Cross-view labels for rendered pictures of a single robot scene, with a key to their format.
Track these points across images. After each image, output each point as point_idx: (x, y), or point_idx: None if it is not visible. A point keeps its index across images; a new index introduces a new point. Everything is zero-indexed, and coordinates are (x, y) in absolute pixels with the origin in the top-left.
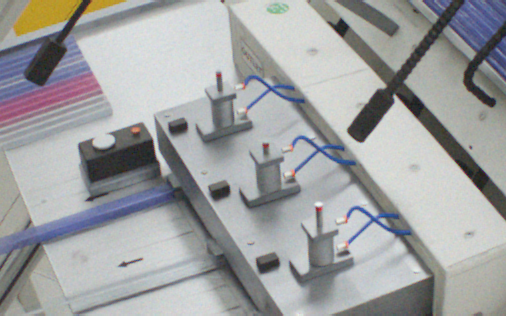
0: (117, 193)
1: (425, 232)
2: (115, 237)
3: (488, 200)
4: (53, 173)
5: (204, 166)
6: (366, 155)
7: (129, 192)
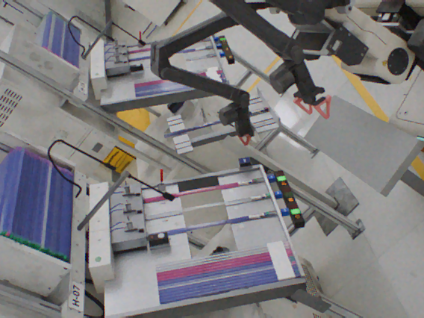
0: None
1: (106, 189)
2: (166, 228)
3: None
4: (178, 248)
5: (139, 219)
6: (106, 207)
7: None
